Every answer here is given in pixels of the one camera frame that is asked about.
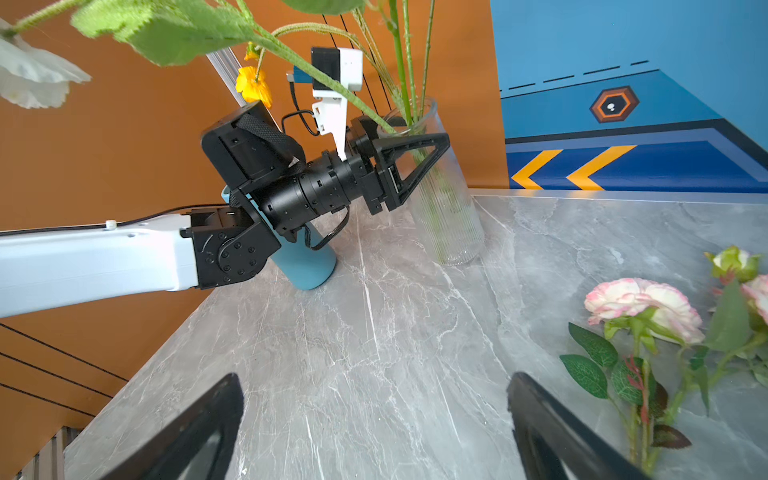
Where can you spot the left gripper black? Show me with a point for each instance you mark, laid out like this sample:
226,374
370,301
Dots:
402,162

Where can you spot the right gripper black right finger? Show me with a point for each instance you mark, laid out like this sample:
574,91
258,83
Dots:
552,441

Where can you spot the aluminium corner post left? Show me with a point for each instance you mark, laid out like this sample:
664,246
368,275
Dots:
227,67

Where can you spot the clear glass vase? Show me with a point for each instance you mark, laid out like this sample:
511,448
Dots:
442,208

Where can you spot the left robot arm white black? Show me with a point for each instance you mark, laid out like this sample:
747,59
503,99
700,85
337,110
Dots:
275,194

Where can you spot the pink rose spray with leaves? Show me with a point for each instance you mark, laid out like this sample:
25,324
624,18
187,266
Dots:
396,15

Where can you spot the white poppy fuzzy green stem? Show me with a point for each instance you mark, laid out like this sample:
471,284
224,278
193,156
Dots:
173,33

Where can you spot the teal ceramic vase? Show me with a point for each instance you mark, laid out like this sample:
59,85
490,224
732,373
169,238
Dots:
305,268

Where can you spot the small pink rose spray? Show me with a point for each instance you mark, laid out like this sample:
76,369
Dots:
646,348

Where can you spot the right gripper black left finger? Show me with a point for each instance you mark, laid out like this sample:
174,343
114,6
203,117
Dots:
198,444

